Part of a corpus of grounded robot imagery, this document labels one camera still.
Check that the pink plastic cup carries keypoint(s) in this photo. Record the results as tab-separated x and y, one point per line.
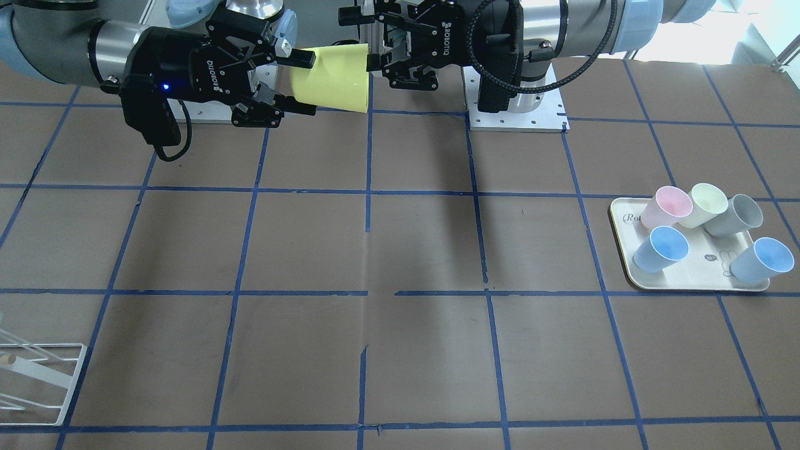
668	206

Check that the light blue cup near pink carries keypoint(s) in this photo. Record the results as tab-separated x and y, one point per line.
664	247

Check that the cream serving tray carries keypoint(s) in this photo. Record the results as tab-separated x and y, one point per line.
706	268

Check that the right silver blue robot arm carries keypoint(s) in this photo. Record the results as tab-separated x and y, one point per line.
70	42

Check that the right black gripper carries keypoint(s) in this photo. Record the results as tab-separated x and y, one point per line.
181	62

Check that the white wire cup rack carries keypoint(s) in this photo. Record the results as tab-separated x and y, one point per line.
38	381

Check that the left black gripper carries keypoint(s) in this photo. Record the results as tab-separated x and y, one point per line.
461	32

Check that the cream plastic cup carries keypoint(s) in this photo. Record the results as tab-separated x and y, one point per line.
708	202

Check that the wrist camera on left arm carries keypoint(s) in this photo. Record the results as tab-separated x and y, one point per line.
499	57

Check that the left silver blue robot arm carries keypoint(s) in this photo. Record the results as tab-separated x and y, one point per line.
562	29

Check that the grey plastic cup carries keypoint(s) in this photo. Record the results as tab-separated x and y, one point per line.
742	214

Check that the yellow plastic cup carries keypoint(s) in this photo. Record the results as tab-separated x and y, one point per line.
339	78

